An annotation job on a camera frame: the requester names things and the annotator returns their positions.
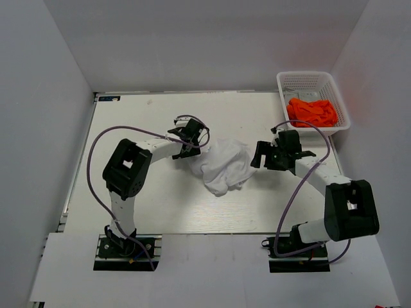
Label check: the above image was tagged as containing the blue label sticker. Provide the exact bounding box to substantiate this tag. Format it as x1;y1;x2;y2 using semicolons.
98;96;121;102

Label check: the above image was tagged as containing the white plastic basket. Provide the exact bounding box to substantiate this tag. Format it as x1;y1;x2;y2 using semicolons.
277;71;351;136

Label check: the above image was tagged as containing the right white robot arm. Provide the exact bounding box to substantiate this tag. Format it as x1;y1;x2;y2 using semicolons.
251;130;380;256

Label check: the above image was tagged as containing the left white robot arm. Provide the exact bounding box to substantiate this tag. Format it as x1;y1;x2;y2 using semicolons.
103;116;209;256

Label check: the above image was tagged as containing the grey cloth in basket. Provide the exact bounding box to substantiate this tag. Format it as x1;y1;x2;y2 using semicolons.
283;89;320;105

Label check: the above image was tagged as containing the orange t shirt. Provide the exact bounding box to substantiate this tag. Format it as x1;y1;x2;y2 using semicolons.
286;98;338;128

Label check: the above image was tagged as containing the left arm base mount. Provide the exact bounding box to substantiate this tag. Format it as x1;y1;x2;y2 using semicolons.
93;225;162;272

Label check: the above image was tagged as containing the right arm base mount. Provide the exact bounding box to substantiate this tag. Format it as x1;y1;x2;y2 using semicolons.
261;233;330;273

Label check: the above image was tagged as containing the white t shirt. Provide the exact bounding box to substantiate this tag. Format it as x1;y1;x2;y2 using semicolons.
188;139;256;196

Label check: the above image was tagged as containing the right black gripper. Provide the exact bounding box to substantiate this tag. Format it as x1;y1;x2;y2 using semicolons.
250;141;286;171

